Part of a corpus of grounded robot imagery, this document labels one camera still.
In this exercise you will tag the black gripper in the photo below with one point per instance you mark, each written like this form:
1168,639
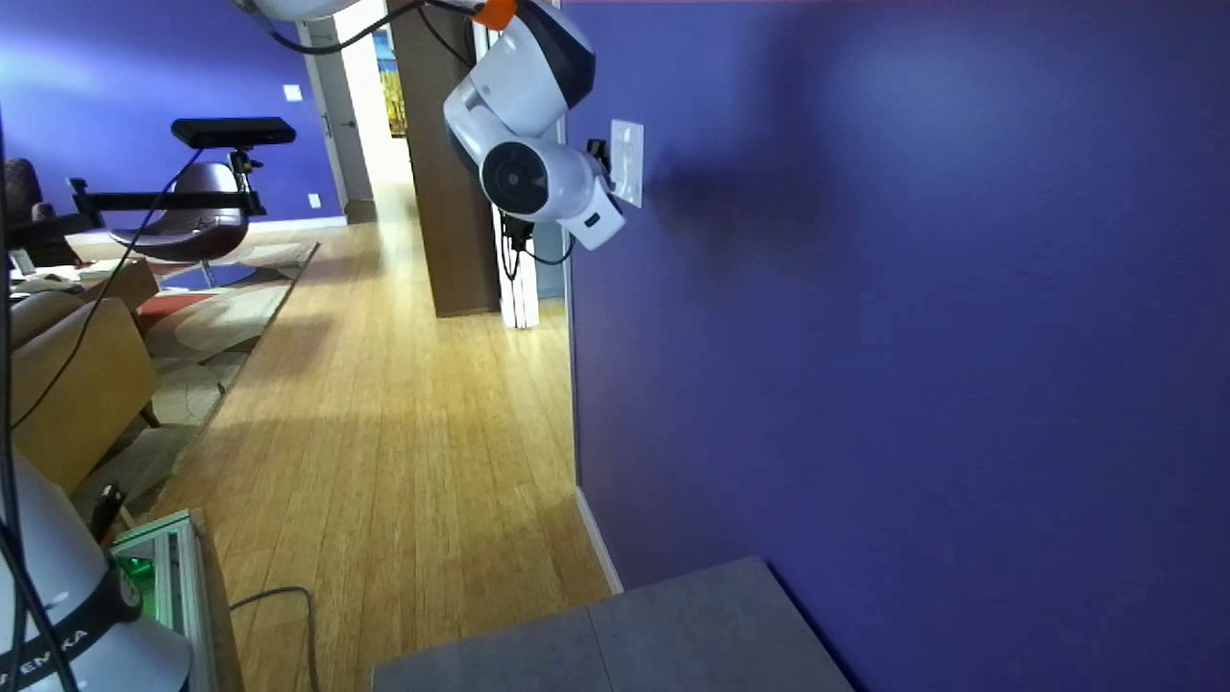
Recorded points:
599,155

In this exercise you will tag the brown wooden pillar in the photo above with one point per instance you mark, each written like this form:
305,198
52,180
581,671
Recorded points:
445,194

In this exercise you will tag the grey patterned rug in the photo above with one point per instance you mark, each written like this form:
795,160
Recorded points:
245,312

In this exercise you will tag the white double switch wall plate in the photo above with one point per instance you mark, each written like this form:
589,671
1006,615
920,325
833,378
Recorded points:
627,160

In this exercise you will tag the robot cart with green light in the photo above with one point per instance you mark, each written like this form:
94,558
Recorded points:
173,601

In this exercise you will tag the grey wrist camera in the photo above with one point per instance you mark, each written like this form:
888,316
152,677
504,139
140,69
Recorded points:
599,219

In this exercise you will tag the cardboard box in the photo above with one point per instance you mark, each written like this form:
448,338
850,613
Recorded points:
80,385

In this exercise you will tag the dark brown lounge chair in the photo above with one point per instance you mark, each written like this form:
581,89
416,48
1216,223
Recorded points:
194,217

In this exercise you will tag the yellow wall picture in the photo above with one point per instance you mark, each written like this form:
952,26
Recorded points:
389,89

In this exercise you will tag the small white wall switch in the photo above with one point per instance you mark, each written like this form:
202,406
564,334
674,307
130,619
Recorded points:
294,93

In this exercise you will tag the small white wall outlet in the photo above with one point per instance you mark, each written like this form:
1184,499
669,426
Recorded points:
314,199

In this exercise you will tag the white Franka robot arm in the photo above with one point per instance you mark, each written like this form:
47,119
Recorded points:
521,96

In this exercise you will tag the grey concrete console table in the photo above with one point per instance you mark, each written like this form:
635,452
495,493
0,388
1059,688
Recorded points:
640,636

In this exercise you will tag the black bar camera on stand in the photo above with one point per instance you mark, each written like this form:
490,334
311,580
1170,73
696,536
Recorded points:
234,132

